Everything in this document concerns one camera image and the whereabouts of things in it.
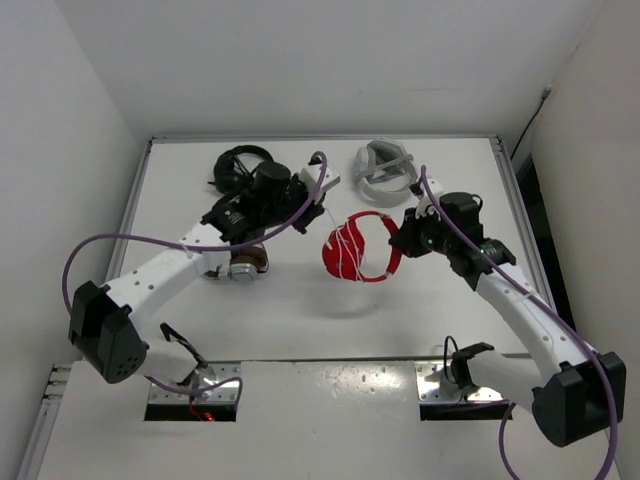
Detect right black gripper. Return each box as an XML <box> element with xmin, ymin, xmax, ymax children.
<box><xmin>389</xmin><ymin>205</ymin><xmax>455</xmax><ymax>259</ymax></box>

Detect white headphone cable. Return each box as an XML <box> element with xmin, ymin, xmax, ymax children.
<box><xmin>327</xmin><ymin>207</ymin><xmax>371</xmax><ymax>281</ymax></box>

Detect red headphones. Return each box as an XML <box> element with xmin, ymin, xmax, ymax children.
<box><xmin>321</xmin><ymin>210</ymin><xmax>403</xmax><ymax>283</ymax></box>

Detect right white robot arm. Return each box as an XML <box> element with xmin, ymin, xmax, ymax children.
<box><xmin>389</xmin><ymin>192</ymin><xmax>626</xmax><ymax>447</ymax></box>

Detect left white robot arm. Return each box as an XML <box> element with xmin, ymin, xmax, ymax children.
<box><xmin>69</xmin><ymin>152</ymin><xmax>340</xmax><ymax>385</ymax></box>

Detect black headphones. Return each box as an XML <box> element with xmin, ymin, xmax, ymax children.
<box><xmin>208</xmin><ymin>145</ymin><xmax>274</xmax><ymax>195</ymax></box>

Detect grey white headphones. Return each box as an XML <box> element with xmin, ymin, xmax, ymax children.
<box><xmin>353</xmin><ymin>138</ymin><xmax>418</xmax><ymax>207</ymax></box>

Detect brown silver headphones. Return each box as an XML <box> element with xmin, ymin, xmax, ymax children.
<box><xmin>204</xmin><ymin>244</ymin><xmax>270</xmax><ymax>284</ymax></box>

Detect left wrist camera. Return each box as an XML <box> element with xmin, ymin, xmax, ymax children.
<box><xmin>299</xmin><ymin>162</ymin><xmax>341</xmax><ymax>195</ymax></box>

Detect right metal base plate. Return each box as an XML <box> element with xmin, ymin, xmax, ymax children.
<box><xmin>414</xmin><ymin>360</ymin><xmax>506</xmax><ymax>407</ymax></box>

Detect metal base plate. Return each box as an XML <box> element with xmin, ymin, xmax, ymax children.
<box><xmin>148</xmin><ymin>362</ymin><xmax>243</xmax><ymax>407</ymax></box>
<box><xmin>414</xmin><ymin>360</ymin><xmax>506</xmax><ymax>407</ymax></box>

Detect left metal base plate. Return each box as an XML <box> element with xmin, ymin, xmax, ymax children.
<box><xmin>148</xmin><ymin>362</ymin><xmax>243</xmax><ymax>407</ymax></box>

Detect black wall cable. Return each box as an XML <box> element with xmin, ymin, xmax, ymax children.
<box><xmin>510</xmin><ymin>87</ymin><xmax>552</xmax><ymax>161</ymax></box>

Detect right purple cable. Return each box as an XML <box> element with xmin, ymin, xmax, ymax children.
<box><xmin>418</xmin><ymin>164</ymin><xmax>619</xmax><ymax>480</ymax></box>

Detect purple cable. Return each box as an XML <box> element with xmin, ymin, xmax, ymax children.
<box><xmin>418</xmin><ymin>164</ymin><xmax>619</xmax><ymax>480</ymax></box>
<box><xmin>61</xmin><ymin>151</ymin><xmax>329</xmax><ymax>401</ymax></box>

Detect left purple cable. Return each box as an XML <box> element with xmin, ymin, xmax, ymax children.
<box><xmin>61</xmin><ymin>151</ymin><xmax>329</xmax><ymax>401</ymax></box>

